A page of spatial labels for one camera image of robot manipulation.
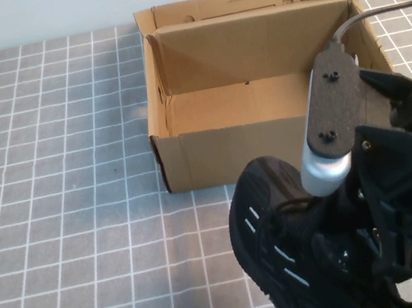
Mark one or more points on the grey white-checked tablecloth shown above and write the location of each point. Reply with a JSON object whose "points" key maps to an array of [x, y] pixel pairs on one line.
{"points": [[57, 186]]}

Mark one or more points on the black sneaker with white dashes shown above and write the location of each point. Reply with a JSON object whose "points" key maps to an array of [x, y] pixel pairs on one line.
{"points": [[261, 200]]}

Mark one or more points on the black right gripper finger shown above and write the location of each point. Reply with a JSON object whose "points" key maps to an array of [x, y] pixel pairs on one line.
{"points": [[337, 250]]}

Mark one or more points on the brown cardboard shoe box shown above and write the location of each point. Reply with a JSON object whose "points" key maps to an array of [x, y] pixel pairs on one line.
{"points": [[210, 153]]}

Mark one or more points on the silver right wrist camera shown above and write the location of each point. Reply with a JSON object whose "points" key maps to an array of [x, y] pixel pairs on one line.
{"points": [[335, 108]]}

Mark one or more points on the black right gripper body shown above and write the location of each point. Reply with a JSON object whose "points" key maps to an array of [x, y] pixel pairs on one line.
{"points": [[391, 170]]}

